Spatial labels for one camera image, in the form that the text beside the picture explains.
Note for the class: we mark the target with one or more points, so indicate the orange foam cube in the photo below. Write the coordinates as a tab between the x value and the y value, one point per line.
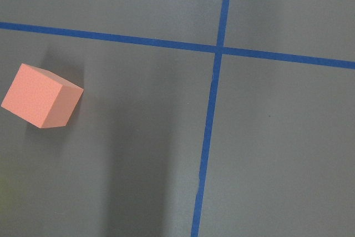
41	97

